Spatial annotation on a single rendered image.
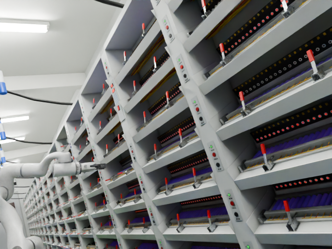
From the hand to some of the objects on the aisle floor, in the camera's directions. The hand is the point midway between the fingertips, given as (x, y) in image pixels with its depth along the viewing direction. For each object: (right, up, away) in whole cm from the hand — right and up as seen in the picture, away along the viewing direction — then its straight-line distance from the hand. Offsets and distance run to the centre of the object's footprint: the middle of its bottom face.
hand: (102, 166), depth 183 cm
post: (+31, -109, +26) cm, 116 cm away
